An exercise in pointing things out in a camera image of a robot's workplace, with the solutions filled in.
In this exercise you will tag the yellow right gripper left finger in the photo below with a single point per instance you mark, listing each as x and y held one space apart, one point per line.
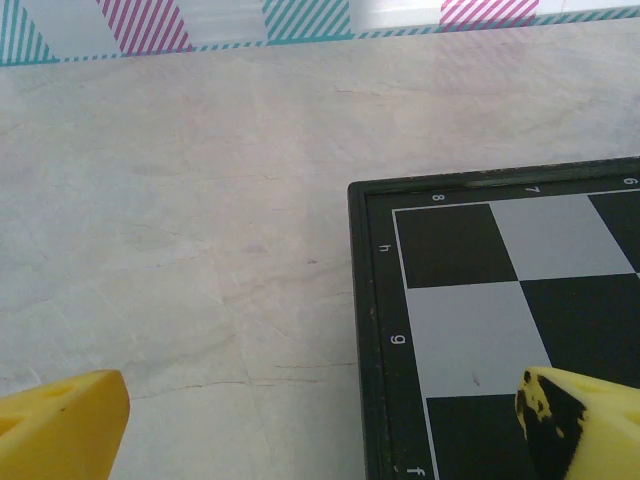
60 430

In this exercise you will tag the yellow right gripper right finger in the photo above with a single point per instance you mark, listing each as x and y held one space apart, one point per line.
600 430

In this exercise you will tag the black grey chessboard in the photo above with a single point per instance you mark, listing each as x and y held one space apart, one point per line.
465 325

